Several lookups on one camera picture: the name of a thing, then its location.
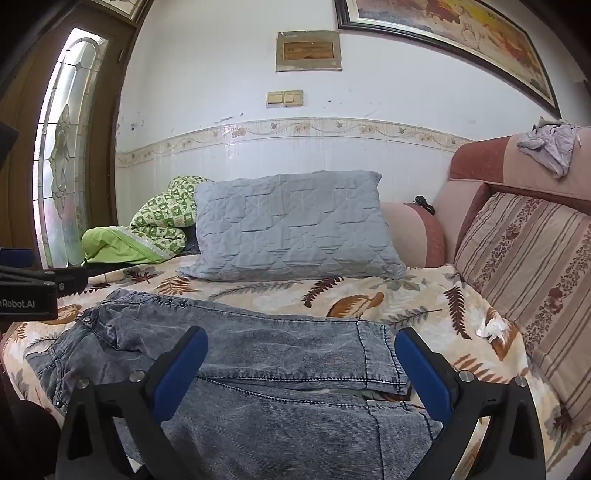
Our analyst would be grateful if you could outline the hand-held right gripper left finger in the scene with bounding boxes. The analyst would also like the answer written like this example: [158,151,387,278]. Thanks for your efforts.
[55,325,209,480]

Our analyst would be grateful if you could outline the grey denim pants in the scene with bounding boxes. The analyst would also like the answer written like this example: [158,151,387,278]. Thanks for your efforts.
[25,288,444,480]

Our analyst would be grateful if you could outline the leaf print blanket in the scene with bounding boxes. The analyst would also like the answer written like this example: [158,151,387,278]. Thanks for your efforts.
[0,263,583,480]

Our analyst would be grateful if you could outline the crumpled white tissue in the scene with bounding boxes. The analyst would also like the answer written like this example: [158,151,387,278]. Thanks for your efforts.
[477,308,509,342]

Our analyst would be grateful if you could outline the stained glass transom window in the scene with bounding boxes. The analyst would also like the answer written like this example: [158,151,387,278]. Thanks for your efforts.
[98,0,154,21]

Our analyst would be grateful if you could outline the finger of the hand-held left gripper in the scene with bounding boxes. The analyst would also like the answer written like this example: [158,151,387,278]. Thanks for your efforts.
[44,266,89,297]

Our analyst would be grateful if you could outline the pink and red sofa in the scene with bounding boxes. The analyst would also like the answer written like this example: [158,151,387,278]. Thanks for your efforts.
[381,126,591,444]

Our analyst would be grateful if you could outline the green patterned quilt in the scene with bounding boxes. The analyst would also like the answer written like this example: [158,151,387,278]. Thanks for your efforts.
[81,175,215,265]

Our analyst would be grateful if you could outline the wooden stained glass door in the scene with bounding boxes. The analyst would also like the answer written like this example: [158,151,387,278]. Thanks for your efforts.
[0,0,153,269]

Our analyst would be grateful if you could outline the grey quilted pillow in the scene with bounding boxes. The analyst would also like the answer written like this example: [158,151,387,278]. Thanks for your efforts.
[178,170,408,282]

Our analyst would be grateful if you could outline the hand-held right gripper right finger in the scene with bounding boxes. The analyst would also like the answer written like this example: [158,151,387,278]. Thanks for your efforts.
[394,327,548,480]

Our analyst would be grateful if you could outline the striped floral cushion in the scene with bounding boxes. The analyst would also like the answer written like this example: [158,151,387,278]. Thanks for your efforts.
[455,191,591,430]

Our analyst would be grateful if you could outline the crumpled grey cloth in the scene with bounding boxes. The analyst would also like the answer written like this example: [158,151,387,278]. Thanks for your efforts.
[517,117,583,179]

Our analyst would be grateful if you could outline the framed wall plaque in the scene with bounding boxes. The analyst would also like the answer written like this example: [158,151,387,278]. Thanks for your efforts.
[276,30,343,73]

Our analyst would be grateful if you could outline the large framed painting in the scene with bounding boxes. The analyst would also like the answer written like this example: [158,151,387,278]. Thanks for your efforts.
[333,0,561,120]

